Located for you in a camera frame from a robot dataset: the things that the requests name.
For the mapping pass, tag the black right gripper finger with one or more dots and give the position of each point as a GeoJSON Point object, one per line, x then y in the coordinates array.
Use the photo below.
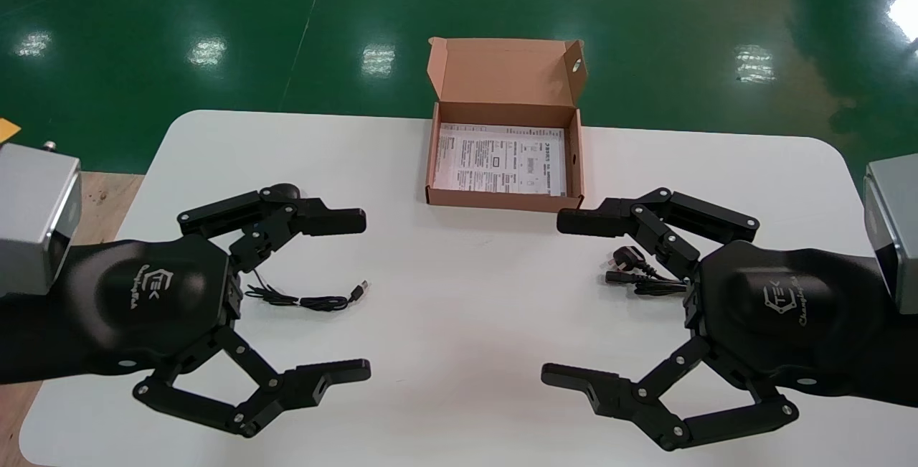
{"type": "Point", "coordinates": [595, 219]}

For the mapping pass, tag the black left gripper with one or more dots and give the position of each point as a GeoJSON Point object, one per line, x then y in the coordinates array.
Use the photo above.
{"type": "Point", "coordinates": [143, 295]}

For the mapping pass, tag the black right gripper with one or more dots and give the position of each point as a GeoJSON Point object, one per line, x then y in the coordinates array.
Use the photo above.
{"type": "Point", "coordinates": [789, 309]}

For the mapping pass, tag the brown cardboard storage box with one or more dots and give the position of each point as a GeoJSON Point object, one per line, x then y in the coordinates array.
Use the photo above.
{"type": "Point", "coordinates": [502, 79]}

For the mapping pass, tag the white printed paper manual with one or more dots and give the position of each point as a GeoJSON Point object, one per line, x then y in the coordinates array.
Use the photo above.
{"type": "Point", "coordinates": [495, 162]}

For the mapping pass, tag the small yellow floor marker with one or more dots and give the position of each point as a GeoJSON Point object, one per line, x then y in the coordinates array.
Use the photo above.
{"type": "Point", "coordinates": [7, 130]}

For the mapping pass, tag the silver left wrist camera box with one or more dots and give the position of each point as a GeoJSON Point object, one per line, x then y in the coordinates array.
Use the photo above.
{"type": "Point", "coordinates": [32, 216]}

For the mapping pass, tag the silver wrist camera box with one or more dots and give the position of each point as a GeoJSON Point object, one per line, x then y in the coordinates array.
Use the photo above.
{"type": "Point", "coordinates": [896, 230]}
{"type": "Point", "coordinates": [32, 216]}

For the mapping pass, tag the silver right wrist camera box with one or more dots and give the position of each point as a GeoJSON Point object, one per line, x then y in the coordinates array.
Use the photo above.
{"type": "Point", "coordinates": [896, 230]}

